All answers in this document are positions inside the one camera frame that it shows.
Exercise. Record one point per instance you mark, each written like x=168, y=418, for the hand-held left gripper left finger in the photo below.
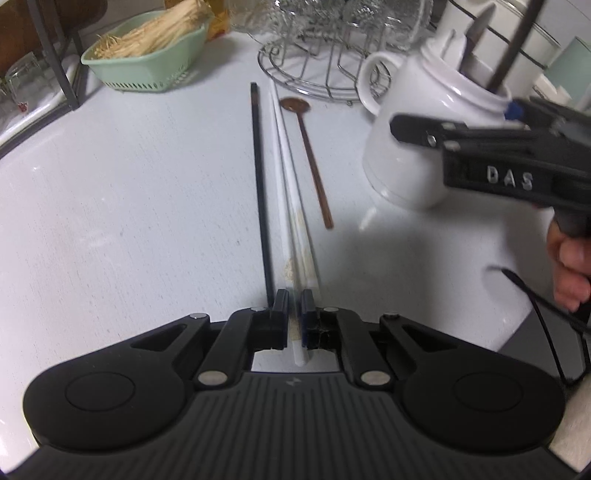
x=281, y=318

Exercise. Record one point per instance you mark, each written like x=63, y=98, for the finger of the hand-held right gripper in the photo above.
x=415, y=129
x=554, y=120

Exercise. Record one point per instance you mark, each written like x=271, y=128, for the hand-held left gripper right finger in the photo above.
x=307, y=318

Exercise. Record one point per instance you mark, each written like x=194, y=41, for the white ceramic jar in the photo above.
x=406, y=152

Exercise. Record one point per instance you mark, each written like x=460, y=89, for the white chopstick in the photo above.
x=290, y=230
x=304, y=230

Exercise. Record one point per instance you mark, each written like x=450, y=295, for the wooden spoon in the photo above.
x=315, y=170

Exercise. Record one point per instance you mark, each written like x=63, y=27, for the person's right hand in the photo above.
x=572, y=267

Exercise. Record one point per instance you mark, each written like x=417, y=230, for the pale green cup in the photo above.
x=572, y=64

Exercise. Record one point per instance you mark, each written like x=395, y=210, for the white electric cooker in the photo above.
x=549, y=32

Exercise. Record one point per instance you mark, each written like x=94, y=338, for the clear stemmed glass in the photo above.
x=383, y=18

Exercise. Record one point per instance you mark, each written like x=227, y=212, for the tall textured glass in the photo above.
x=258, y=14

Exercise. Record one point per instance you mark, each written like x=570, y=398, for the green plastic basket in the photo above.
x=152, y=64

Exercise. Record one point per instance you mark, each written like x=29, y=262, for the bundle of pale thin sticks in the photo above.
x=147, y=32

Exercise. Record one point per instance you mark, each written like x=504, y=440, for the black dish rack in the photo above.
x=69, y=55

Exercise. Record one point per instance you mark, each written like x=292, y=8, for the clear glass tumbler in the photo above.
x=27, y=78

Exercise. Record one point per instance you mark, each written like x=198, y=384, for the wooden cutting board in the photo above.
x=11, y=41

